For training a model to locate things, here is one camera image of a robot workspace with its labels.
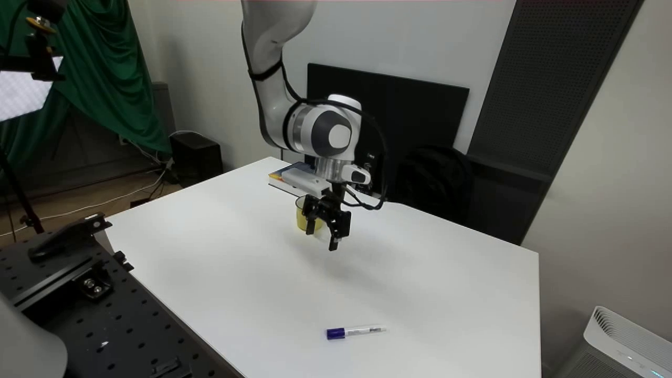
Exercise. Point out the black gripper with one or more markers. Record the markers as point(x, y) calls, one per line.
point(332, 195)

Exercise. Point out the yellow cup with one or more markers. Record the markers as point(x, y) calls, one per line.
point(302, 218)

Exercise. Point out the white marker pen blue cap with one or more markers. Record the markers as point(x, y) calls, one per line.
point(354, 330)

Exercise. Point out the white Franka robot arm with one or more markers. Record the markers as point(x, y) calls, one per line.
point(294, 106)

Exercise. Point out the white rounded robot base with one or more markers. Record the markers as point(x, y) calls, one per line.
point(28, 343)

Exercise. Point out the dark blue book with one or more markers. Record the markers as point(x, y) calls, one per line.
point(288, 181)

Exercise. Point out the black flat monitor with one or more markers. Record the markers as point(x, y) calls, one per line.
point(421, 118)

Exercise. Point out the black speaker box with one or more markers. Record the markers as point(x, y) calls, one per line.
point(196, 155)

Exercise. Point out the black perforated breadboard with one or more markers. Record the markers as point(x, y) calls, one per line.
point(118, 328)

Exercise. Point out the black clamp bar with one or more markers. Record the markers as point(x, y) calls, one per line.
point(65, 238)

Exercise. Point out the green curtain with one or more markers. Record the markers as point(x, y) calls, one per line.
point(106, 77)

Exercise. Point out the black light stand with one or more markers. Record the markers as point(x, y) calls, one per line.
point(20, 195)

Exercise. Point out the white bin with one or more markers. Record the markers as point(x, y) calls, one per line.
point(620, 350)

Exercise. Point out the white light panel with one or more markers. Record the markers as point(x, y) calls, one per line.
point(21, 95)

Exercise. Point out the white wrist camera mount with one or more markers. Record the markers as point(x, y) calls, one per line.
point(357, 175)

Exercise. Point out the small black bracket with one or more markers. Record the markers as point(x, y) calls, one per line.
point(96, 286)

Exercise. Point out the dark grey wall panel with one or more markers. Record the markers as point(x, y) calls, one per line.
point(539, 106)

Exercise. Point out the black camera mount head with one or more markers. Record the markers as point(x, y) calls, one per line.
point(43, 43)

